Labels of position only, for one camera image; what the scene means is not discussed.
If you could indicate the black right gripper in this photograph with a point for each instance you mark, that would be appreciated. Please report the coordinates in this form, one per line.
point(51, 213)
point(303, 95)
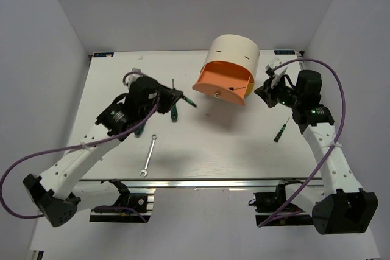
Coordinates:
point(267, 92)

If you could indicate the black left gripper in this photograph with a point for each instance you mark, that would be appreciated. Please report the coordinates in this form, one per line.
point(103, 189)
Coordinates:
point(170, 97)

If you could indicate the large green handled screwdriver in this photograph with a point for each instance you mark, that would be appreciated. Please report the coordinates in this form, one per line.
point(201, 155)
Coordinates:
point(139, 131)
point(174, 114)

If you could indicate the orange top drawer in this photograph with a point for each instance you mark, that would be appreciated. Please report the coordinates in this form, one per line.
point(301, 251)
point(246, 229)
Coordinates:
point(216, 76)

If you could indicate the small black green screwdriver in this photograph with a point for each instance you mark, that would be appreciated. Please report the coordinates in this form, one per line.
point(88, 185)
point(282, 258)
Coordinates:
point(189, 101)
point(281, 131)
point(236, 88)

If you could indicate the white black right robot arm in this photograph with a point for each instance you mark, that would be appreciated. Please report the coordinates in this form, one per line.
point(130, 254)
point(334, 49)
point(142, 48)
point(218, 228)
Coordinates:
point(343, 207)

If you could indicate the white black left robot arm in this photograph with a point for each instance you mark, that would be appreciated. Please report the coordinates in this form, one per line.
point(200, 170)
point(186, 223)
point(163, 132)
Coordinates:
point(56, 191)

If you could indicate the blue label sticker right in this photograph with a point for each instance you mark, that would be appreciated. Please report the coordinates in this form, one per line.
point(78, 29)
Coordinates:
point(284, 52)

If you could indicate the blue label sticker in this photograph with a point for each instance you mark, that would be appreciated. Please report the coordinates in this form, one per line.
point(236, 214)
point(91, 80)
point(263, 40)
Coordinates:
point(103, 54)
point(284, 52)

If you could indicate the silver combination wrench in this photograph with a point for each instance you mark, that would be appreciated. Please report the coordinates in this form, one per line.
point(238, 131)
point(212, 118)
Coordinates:
point(144, 170)

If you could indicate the cream round drawer cabinet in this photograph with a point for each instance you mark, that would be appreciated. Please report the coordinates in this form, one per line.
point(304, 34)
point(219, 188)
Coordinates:
point(235, 49)

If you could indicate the blue label sticker left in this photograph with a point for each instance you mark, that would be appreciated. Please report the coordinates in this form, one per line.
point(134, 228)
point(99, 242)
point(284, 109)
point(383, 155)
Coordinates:
point(103, 54)

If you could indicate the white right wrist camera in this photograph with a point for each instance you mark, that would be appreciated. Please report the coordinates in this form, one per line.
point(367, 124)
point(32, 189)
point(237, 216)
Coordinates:
point(270, 71)

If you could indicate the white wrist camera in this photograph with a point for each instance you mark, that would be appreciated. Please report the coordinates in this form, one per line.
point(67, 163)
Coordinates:
point(270, 71)
point(131, 76)

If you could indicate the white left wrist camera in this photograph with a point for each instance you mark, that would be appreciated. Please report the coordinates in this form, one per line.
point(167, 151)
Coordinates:
point(131, 76)

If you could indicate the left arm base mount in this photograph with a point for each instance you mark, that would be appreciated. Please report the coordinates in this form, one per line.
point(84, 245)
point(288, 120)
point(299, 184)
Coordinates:
point(136, 209)

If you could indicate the aluminium table edge rail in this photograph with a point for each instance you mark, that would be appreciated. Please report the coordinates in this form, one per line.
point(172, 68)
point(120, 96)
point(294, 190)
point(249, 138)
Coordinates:
point(207, 183)

